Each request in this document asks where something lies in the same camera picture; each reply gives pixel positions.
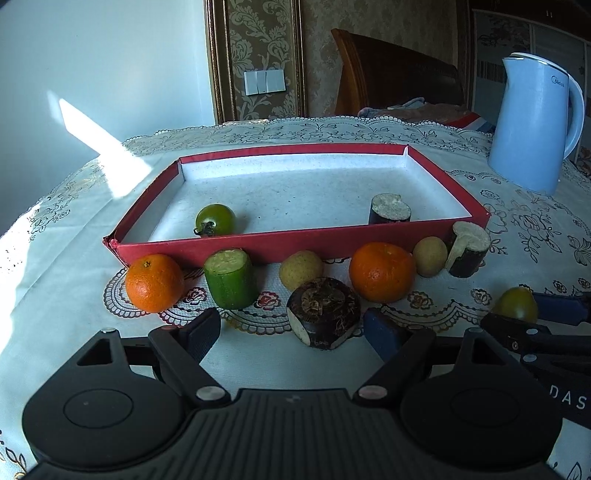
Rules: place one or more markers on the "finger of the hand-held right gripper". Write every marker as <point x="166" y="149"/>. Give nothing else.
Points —
<point x="558" y="307"/>
<point x="512" y="330"/>

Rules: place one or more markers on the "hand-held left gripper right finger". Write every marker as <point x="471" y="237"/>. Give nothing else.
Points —
<point x="385" y="330"/>

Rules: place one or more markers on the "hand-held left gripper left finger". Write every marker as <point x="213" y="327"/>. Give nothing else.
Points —
<point x="203" y="333"/>

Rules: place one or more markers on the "green tomato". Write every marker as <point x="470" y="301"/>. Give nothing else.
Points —
<point x="515" y="302"/>
<point x="214" y="220"/>

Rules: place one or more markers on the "orange mandarin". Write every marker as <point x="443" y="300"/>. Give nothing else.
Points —
<point x="154" y="284"/>
<point x="382" y="272"/>

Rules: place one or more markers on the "red shallow cardboard tray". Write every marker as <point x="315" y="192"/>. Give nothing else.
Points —
<point x="300" y="194"/>

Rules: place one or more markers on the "green cucumber chunk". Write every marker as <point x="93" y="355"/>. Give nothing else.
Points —
<point x="229" y="279"/>

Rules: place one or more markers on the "small yellow potato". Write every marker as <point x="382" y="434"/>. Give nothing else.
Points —
<point x="429" y="257"/>

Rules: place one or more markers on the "light blue electric kettle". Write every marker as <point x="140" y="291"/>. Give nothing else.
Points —
<point x="531" y="124"/>

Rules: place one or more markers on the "light blue cloth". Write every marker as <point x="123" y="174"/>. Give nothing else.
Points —
<point x="392" y="107"/>

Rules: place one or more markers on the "striped folded blanket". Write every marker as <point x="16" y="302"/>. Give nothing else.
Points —
<point x="443" y="113"/>

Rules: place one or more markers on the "brown wooden headboard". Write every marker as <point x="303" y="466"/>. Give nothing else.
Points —
<point x="392" y="69"/>

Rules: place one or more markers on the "white wall switch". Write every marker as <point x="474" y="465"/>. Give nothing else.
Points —
<point x="264" y="82"/>

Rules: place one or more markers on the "gilded wall panel frame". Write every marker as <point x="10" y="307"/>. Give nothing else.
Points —
<point x="217" y="60"/>

